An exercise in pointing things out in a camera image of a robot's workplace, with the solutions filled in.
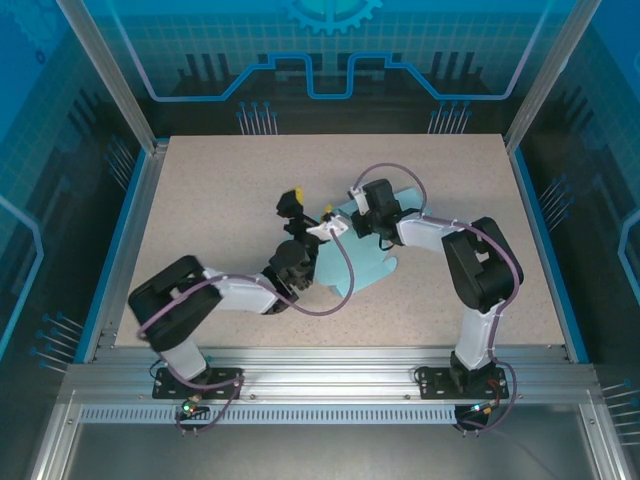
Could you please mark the aluminium frame post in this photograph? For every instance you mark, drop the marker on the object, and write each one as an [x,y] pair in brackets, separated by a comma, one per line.
[115,85]
[550,75]

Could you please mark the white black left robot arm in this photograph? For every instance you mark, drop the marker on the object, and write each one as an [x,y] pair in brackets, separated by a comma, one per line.
[240,295]

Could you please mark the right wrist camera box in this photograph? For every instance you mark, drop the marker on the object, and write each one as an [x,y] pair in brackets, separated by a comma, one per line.
[380,195]

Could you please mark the blue trimmed side rail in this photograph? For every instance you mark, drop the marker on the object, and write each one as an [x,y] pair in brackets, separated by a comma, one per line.
[545,250]
[130,225]

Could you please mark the aluminium frame beam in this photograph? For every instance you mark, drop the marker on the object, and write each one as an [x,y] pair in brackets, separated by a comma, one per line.
[325,370]

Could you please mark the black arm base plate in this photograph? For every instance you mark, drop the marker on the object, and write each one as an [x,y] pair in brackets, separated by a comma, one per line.
[432,385]
[165,387]

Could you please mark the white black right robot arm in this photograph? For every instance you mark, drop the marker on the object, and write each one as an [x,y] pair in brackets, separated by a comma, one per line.
[430,232]

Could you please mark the light teal paper box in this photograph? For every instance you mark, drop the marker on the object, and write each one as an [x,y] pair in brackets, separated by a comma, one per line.
[367,272]

